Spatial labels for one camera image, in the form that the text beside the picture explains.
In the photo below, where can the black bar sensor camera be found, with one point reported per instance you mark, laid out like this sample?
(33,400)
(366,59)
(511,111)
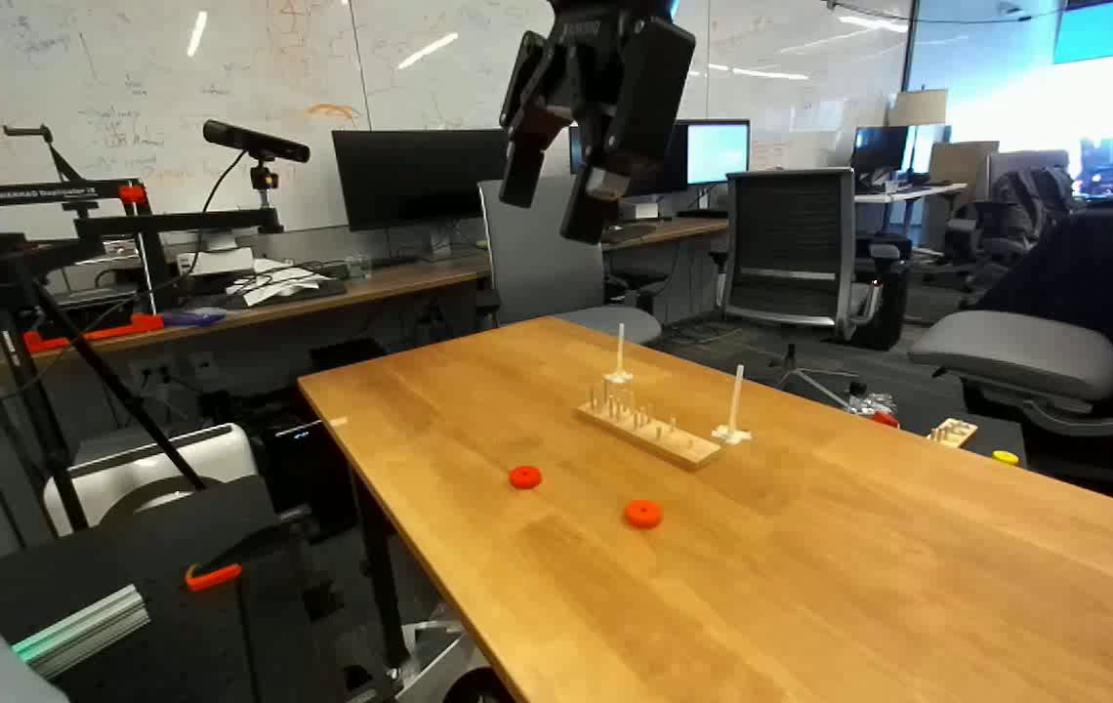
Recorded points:
(256,141)

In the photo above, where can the short clear peg stand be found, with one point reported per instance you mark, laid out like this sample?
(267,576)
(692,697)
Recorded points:
(731,409)

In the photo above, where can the white storage box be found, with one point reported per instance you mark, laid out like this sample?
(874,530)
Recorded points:
(150,470)

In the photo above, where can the gray chair with tall back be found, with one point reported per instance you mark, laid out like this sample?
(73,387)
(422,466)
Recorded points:
(541,257)

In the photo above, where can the white papers pile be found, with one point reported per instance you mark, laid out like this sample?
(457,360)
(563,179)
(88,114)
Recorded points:
(275,283)

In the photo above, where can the wooden board with clear pegs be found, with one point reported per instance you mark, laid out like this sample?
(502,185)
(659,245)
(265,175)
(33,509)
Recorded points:
(659,439)

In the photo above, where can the small wooden block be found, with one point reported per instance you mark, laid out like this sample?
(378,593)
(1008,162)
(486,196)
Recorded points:
(956,435)

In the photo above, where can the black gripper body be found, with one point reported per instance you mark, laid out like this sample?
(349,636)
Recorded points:
(599,52)

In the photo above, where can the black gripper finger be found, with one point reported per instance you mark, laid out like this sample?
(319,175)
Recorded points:
(535,105)
(646,105)

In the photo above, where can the gray office chair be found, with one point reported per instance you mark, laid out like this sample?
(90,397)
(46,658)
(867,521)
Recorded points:
(1038,355)

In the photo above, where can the black camera tripod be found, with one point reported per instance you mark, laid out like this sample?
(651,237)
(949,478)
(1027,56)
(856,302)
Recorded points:
(9,275)

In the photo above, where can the black equipment case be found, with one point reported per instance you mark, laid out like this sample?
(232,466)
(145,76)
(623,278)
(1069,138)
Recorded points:
(140,610)

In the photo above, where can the lit computer monitor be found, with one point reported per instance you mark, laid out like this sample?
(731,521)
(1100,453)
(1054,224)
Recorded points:
(715,149)

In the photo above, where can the long wooden desk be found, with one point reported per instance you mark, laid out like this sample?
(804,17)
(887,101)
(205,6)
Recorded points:
(322,302)

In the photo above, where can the small yellow object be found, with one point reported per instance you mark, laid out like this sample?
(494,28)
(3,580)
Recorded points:
(1005,459)

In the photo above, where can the dark office chair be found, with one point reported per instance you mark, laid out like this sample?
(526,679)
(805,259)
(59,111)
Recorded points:
(1025,207)

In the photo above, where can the white table lamp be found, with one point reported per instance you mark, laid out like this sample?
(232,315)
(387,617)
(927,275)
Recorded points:
(921,107)

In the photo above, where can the orange disc with hole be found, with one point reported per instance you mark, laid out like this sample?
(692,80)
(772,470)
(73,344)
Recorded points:
(643,512)
(526,478)

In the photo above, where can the black mesh office chair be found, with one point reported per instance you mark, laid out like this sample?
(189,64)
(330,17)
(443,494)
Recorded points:
(789,246)

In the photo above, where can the red flat object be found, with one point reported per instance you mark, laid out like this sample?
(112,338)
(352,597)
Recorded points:
(90,335)

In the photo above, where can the large black monitor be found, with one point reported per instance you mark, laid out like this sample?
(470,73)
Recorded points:
(417,179)

